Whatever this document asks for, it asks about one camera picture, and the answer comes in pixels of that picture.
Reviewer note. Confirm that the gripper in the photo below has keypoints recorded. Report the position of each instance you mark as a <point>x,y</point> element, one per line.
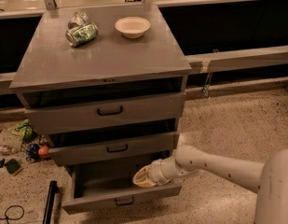
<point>157,173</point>

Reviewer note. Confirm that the grey bottom drawer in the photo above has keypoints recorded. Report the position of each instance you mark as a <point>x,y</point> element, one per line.
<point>108,184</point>

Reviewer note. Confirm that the grey drawer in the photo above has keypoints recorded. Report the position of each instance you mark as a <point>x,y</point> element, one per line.
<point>108,184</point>
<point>81,117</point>
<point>114,149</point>

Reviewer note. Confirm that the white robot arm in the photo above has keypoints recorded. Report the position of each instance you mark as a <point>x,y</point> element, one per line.
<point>269,180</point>

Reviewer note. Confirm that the grey middle drawer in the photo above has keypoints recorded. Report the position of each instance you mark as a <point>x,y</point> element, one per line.
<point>114,149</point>

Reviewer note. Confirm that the grey top drawer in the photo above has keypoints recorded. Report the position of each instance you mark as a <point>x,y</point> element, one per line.
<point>81,117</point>

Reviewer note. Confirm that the grey drawer cabinet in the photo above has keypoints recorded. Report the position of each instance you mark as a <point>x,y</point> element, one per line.
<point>110,67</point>

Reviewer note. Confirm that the black bar on floor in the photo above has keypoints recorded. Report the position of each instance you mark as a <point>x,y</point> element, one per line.
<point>52,191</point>

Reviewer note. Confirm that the orange fruit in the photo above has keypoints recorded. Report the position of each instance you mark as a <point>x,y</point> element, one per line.
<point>43,152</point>

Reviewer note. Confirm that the blue soda can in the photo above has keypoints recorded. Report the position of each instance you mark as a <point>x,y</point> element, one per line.
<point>32,153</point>

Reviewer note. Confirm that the green chip bag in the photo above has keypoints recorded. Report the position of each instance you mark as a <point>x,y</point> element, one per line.
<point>24,130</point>

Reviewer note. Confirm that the green yellow sponge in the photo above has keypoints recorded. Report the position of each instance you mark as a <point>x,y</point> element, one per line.
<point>13,167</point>

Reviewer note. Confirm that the clear plastic bottle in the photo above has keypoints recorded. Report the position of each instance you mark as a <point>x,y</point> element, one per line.
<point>6,150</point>

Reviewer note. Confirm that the white paper bowl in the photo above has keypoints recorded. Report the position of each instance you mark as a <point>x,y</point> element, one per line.
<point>132,27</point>

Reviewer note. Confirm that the green soda can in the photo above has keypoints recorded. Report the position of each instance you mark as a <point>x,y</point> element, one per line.
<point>82,34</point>

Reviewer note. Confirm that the silver crushed can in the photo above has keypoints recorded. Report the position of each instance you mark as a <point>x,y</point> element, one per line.
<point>79,18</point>

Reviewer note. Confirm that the grey metal rail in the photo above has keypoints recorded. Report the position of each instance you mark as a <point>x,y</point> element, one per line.
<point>237,59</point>

